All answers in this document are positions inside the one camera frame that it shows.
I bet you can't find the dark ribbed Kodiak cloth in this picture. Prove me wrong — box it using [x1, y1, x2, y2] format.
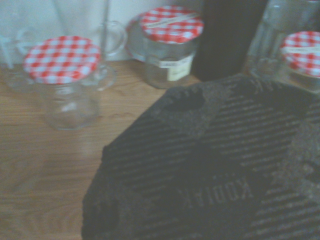
[81, 73, 320, 240]

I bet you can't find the tall clear glass container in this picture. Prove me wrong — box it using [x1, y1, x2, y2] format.
[246, 0, 320, 81]

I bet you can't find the small clear glass cup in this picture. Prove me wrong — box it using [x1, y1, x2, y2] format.
[80, 64, 119, 92]

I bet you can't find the tall clear glass mug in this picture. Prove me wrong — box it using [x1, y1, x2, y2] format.
[53, 0, 129, 62]

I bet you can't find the labelled glass jar gingham lid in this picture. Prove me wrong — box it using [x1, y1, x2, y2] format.
[138, 5, 205, 90]

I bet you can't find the dark bottle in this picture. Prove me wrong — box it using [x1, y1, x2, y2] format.
[190, 0, 269, 82]

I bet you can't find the empty glass jar gingham lid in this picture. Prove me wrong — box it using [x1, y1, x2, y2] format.
[22, 35, 102, 131]

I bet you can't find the clear glass vessel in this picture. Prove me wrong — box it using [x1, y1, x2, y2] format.
[0, 26, 31, 94]

